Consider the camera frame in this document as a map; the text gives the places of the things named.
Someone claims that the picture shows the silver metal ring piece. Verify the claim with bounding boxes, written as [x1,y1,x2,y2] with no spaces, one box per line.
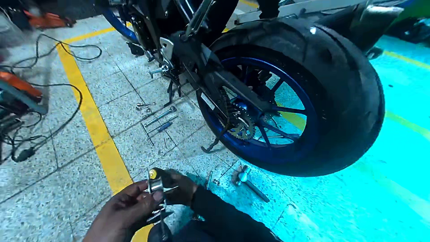
[147,170,164,202]

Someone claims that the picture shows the motorcycle drive chain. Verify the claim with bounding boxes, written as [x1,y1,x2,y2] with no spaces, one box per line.
[200,87,232,154]

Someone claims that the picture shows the person's right hand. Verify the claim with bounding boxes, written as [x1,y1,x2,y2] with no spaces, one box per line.
[161,169,199,206]

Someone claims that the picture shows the rear wheel with blue rim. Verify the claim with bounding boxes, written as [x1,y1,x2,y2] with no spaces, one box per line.
[196,17,385,177]

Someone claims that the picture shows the silver T-handle wrench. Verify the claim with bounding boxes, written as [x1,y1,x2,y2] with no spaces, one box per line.
[140,115,178,147]

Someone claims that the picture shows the person's left hand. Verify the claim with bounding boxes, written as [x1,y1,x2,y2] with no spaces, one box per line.
[88,180,164,237]

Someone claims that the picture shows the person's left forearm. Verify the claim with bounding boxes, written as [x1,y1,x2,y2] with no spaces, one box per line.
[82,225,132,242]

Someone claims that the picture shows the blue front wheel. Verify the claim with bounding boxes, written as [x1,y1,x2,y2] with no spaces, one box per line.
[102,7,138,43]

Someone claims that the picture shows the orange machine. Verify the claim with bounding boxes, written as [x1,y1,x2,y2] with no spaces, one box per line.
[23,10,74,29]

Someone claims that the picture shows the motorcycle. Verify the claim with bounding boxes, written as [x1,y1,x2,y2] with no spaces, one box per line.
[96,0,405,145]

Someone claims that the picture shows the silver ratchet wrench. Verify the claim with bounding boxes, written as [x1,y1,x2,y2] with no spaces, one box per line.
[144,106,177,127]

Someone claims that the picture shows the black tool with yellow end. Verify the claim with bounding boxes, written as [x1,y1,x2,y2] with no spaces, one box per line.
[149,167,171,184]

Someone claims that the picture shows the hammer with dark handle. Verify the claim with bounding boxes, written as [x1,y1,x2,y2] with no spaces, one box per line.
[236,165,270,203]

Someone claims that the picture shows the black cable plug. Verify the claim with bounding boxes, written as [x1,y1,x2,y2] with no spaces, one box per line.
[13,147,36,163]

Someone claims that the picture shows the orange and grey floor jack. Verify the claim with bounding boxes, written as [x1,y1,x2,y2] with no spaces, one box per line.
[0,69,48,115]

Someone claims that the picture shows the black cable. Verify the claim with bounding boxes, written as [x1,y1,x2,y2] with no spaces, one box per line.
[0,34,103,164]

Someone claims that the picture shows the person's legs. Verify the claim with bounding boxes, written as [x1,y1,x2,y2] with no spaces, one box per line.
[148,218,232,242]

